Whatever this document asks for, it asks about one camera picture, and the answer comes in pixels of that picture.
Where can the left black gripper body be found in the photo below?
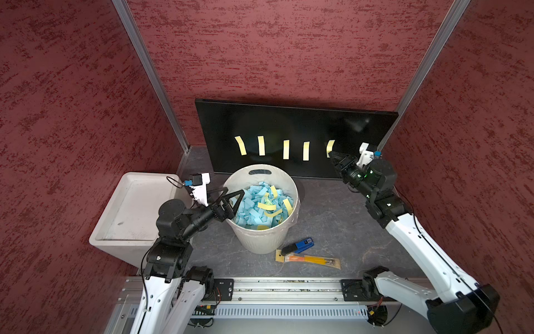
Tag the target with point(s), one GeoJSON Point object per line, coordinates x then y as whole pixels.
{"type": "Point", "coordinates": [220, 213]}

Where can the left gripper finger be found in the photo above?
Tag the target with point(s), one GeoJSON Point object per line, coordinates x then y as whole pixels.
{"type": "Point", "coordinates": [219, 193]}
{"type": "Point", "coordinates": [232, 202]}

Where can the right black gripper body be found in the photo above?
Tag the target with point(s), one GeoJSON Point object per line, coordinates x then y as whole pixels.
{"type": "Point", "coordinates": [354, 175]}

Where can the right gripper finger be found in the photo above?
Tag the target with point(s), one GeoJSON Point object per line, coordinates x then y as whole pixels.
{"type": "Point", "coordinates": [349, 158]}
{"type": "Point", "coordinates": [338, 161]}

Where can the yellow sticky note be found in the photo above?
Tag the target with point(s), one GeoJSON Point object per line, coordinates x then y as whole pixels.
{"type": "Point", "coordinates": [261, 146]}
{"type": "Point", "coordinates": [306, 151]}
{"type": "Point", "coordinates": [286, 149]}
{"type": "Point", "coordinates": [329, 147]}
{"type": "Point", "coordinates": [241, 145]}

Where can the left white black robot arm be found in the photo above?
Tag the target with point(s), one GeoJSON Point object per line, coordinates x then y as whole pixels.
{"type": "Point", "coordinates": [172, 291]}

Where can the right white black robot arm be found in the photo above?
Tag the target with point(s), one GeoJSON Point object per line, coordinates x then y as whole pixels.
{"type": "Point", "coordinates": [456, 302]}

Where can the black computer monitor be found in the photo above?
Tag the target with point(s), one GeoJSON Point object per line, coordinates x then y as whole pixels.
{"type": "Point", "coordinates": [221, 121]}

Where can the pile of paper strips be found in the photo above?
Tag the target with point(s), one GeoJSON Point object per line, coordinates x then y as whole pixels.
{"type": "Point", "coordinates": [264, 207]}

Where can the white waste basket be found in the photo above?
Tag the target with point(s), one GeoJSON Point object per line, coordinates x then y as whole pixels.
{"type": "Point", "coordinates": [263, 241]}

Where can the blue and black stapler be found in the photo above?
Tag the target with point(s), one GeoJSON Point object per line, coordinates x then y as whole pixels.
{"type": "Point", "coordinates": [297, 247]}

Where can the white styrofoam box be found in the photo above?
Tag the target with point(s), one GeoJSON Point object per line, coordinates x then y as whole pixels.
{"type": "Point", "coordinates": [127, 227]}

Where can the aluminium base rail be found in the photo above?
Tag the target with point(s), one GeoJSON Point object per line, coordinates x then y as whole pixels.
{"type": "Point", "coordinates": [278, 290]}

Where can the right aluminium frame post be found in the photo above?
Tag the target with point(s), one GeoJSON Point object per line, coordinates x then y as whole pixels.
{"type": "Point", "coordinates": [449, 23]}

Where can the aluminium frame post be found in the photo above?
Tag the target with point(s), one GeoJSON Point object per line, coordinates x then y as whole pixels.
{"type": "Point", "coordinates": [128, 21]}
{"type": "Point", "coordinates": [449, 23]}

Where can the left aluminium frame post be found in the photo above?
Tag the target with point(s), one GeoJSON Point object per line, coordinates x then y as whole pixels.
{"type": "Point", "coordinates": [128, 21]}

